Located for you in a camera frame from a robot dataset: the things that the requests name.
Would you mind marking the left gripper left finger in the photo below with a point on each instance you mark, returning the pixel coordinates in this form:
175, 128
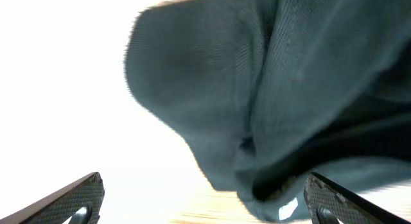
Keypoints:
78, 202

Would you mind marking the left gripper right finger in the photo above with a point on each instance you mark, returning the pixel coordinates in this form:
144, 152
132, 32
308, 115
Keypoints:
330, 203

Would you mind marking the black polo shirt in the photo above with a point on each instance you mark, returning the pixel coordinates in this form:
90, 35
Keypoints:
266, 91

